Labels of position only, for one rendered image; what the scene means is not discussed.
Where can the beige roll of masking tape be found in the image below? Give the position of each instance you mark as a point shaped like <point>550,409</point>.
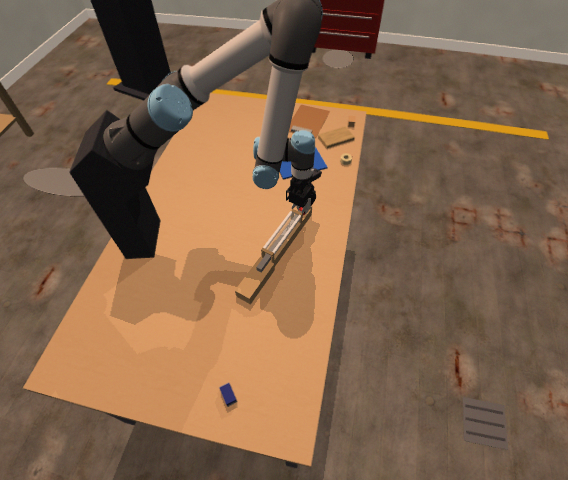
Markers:
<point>346,156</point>

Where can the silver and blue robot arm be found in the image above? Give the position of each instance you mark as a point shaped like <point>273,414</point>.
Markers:
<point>133,141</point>

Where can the tan wooden board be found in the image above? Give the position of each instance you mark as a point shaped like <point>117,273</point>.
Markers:
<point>336,137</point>

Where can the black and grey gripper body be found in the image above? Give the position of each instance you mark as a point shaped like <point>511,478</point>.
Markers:
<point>296,194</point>

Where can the brown clipboard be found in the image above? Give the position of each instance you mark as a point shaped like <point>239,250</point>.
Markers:
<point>308,118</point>

